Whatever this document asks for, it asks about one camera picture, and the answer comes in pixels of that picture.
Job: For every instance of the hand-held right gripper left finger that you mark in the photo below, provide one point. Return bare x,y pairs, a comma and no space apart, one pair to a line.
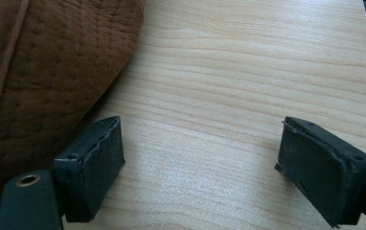
91,179

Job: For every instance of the brown quilted cushion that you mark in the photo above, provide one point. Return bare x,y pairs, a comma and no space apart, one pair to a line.
43,80

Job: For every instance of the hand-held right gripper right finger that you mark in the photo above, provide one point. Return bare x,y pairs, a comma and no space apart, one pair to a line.
318,172

